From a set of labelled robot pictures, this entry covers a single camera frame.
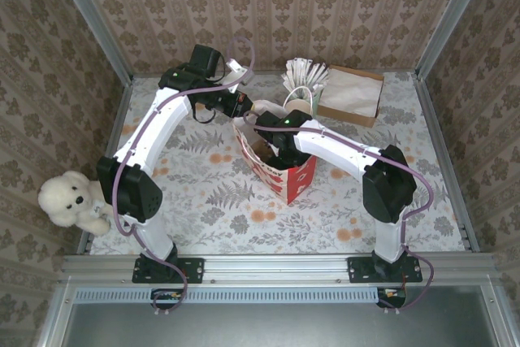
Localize floral patterned table cover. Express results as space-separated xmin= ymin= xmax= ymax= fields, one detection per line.
xmin=87 ymin=72 xmax=468 ymax=257

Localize green cup holding packets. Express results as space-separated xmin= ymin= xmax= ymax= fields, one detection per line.
xmin=311 ymin=84 xmax=327 ymax=107

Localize white red printed paper bag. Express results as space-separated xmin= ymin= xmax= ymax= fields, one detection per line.
xmin=232 ymin=87 xmax=318 ymax=206

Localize white teddy bear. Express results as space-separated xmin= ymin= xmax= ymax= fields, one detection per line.
xmin=37 ymin=171 xmax=113 ymax=237

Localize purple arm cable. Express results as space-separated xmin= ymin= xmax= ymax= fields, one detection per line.
xmin=242 ymin=112 xmax=435 ymax=315
xmin=112 ymin=36 xmax=257 ymax=315

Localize aluminium front frame rail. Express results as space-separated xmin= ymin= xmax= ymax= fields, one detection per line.
xmin=60 ymin=253 xmax=496 ymax=283

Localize stack of paper cups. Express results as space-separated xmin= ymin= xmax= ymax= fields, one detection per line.
xmin=284 ymin=89 xmax=314 ymax=115

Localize white paper napkins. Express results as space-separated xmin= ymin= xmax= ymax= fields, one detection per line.
xmin=320 ymin=67 xmax=383 ymax=116

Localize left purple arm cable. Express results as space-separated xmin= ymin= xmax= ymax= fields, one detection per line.
xmin=112 ymin=36 xmax=257 ymax=315

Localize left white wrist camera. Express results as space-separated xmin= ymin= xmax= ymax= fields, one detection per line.
xmin=224 ymin=59 xmax=256 ymax=94

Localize grey slotted cable duct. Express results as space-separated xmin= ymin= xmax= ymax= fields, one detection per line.
xmin=75 ymin=286 xmax=383 ymax=304

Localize aluminium side rail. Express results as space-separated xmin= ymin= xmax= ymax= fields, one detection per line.
xmin=76 ymin=74 xmax=134 ymax=257
xmin=414 ymin=72 xmax=481 ymax=253

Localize grey metal panel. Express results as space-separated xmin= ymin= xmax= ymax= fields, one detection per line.
xmin=36 ymin=277 xmax=520 ymax=347

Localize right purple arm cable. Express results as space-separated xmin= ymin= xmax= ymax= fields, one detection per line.
xmin=242 ymin=112 xmax=435 ymax=315

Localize aluminium frame post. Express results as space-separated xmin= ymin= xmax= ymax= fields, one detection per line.
xmin=48 ymin=0 xmax=135 ymax=85
xmin=414 ymin=0 xmax=495 ymax=80

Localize brown cardboard napkin box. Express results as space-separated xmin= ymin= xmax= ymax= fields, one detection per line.
xmin=315 ymin=64 xmax=386 ymax=128

